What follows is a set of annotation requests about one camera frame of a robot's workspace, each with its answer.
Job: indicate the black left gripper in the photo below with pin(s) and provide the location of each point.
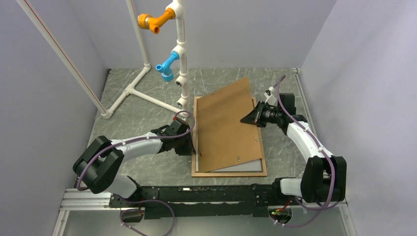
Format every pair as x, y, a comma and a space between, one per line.
189, 148

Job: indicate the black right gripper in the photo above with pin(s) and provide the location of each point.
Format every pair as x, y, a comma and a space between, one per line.
251, 117

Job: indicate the brown backing board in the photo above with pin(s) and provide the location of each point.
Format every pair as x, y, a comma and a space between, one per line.
222, 140

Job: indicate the glossy room photo print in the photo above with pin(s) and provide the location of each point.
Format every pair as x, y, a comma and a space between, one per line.
251, 166

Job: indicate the wooden picture frame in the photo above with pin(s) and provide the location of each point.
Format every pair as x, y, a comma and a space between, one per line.
194, 161

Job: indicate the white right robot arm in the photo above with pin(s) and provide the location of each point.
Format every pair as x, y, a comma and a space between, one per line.
324, 176

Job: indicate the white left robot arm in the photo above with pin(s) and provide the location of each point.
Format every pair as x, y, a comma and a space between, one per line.
98, 166

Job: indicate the blue pipe nozzle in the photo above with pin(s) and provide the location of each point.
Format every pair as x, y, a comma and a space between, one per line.
165, 68

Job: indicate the orange pipe nozzle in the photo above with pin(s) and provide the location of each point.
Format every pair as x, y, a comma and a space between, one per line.
147, 22

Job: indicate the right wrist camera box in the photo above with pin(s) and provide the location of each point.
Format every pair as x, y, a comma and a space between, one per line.
270, 96

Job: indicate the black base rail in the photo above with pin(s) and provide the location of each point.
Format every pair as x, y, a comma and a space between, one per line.
256, 200

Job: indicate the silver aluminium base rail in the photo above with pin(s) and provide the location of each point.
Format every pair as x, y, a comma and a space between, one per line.
74, 200

